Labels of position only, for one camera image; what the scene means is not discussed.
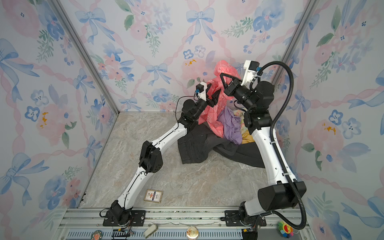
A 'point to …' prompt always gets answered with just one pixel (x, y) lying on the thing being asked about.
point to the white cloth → (246, 166)
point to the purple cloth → (231, 125)
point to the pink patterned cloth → (211, 117)
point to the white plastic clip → (150, 230)
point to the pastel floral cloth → (240, 113)
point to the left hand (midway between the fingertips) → (217, 84)
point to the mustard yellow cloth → (247, 138)
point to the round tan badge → (192, 232)
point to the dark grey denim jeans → (196, 145)
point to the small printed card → (154, 196)
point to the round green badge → (97, 235)
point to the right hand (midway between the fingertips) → (219, 74)
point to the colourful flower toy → (285, 229)
